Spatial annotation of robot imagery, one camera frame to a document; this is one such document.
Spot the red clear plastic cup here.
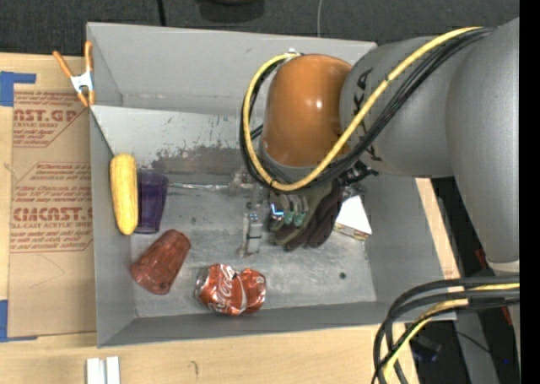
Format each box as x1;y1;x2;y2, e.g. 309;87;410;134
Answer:
129;229;192;296

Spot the brown cardboard board, red print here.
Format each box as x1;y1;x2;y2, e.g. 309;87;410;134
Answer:
0;51;98;343

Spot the white flat packet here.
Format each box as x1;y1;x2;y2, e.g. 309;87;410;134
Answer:
333;193;374;242

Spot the dark brown glove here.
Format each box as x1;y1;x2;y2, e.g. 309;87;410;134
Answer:
273;181;345;252

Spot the crushed red soda can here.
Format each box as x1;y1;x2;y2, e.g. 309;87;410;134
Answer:
193;263;267;317

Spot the yellow corn cob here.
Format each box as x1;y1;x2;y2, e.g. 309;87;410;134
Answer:
109;153;139;236

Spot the grey metal bin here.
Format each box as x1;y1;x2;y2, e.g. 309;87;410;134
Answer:
85;22;459;349

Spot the purple plastic cup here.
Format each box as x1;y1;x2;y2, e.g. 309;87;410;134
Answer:
134;169;170;235

